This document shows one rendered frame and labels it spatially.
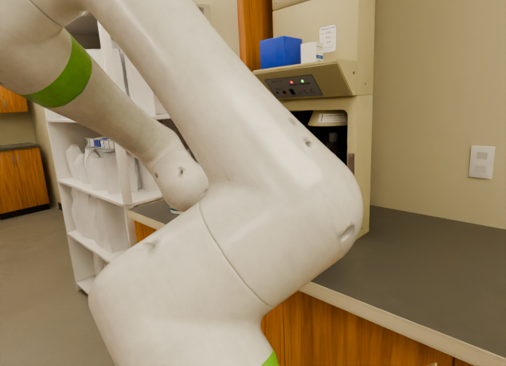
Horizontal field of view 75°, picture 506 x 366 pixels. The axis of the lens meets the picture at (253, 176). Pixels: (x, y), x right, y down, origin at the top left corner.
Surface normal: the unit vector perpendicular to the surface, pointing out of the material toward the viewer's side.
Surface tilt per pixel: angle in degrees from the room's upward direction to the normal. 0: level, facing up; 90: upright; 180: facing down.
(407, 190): 90
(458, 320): 0
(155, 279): 60
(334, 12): 90
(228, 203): 45
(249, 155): 69
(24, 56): 124
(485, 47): 90
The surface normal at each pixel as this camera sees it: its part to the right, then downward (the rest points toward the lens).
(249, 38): 0.73, 0.11
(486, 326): -0.05, -0.98
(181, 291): -0.13, -0.14
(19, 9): 0.54, 0.58
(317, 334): -0.69, 0.19
